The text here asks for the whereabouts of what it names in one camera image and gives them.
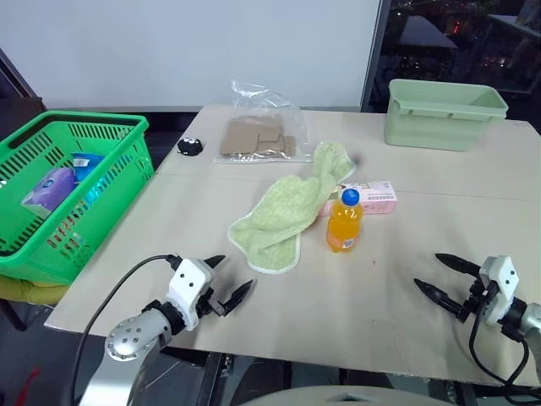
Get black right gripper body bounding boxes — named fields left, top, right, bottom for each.
left=454, top=274, right=500, bottom=325

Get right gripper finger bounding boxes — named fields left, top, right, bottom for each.
left=413, top=277, right=461, bottom=317
left=434, top=252, right=483, bottom=277

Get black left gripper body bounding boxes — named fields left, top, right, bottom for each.
left=195, top=264, right=232, bottom=319

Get green plastic shopping basket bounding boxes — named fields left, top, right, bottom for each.
left=0, top=108, right=156, bottom=286

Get light green towel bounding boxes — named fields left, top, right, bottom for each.
left=227, top=140, right=358, bottom=276

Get pink carton box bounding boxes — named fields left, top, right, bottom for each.
left=322, top=178, right=399, bottom=218

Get orange juice bottle blue cap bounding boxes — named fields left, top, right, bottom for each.
left=325, top=188, right=365, bottom=255

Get black round googly-eyed object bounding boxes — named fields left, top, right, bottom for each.
left=177, top=135, right=205, bottom=156

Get brown cardboard pieces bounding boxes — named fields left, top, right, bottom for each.
left=219, top=114, right=299, bottom=162

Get pale green plastic bin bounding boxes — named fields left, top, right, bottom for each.
left=383, top=78, right=510, bottom=153

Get blue wipes pack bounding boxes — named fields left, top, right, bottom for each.
left=68, top=151, right=107, bottom=185

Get clear plastic bag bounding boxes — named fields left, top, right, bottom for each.
left=216, top=77, right=316, bottom=164

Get purple tissue pack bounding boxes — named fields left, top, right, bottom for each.
left=20, top=166, right=78, bottom=219

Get yellow stool cushion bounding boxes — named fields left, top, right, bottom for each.
left=0, top=276, right=71, bottom=306

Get white partition panel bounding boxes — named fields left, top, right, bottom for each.
left=0, top=0, right=384, bottom=113

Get dark brown board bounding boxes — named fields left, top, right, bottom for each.
left=0, top=46, right=46, bottom=128

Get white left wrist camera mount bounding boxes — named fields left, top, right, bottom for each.
left=167, top=258, right=214, bottom=332

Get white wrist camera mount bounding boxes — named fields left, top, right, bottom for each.
left=478, top=254, right=518, bottom=327
left=167, top=258, right=214, bottom=332

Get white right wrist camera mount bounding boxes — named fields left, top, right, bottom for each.
left=478, top=254, right=518, bottom=327

